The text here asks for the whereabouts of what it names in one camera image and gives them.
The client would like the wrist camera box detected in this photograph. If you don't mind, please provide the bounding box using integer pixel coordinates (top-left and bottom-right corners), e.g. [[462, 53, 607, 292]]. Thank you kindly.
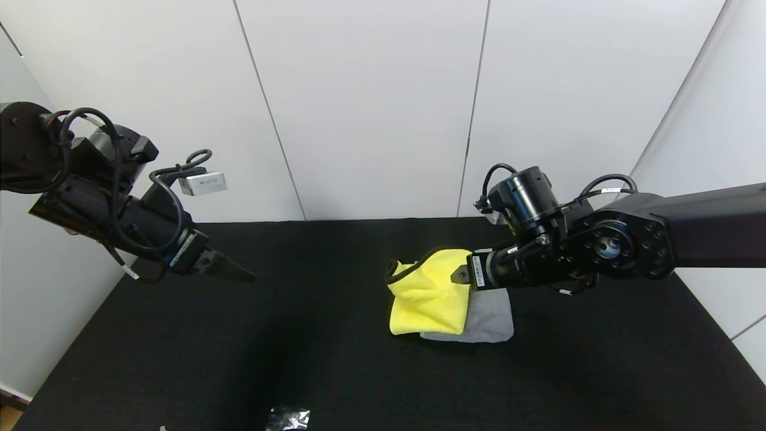
[[178, 172, 228, 196], [476, 201, 504, 226]]

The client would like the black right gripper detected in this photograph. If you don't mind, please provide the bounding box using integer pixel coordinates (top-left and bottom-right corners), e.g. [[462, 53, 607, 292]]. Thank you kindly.
[[450, 248, 527, 292]]

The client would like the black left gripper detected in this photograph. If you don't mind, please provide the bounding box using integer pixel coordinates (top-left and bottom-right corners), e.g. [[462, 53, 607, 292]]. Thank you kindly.
[[123, 196, 257, 283]]

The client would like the grey towel with orange marks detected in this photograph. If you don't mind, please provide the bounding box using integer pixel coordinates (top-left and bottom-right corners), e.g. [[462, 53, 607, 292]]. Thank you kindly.
[[419, 248, 514, 343]]

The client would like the yellow towel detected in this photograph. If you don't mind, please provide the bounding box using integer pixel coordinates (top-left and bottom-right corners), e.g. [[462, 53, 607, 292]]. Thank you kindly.
[[386, 248, 473, 336]]

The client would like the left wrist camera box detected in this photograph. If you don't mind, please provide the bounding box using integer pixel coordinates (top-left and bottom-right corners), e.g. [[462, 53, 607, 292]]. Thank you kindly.
[[178, 172, 228, 196]]

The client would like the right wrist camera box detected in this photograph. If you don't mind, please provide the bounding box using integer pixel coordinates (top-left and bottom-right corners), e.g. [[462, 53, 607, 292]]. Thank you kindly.
[[476, 201, 504, 226]]

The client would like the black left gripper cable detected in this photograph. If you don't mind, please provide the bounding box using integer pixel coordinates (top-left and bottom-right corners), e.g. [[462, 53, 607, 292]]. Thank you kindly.
[[60, 108, 213, 255]]

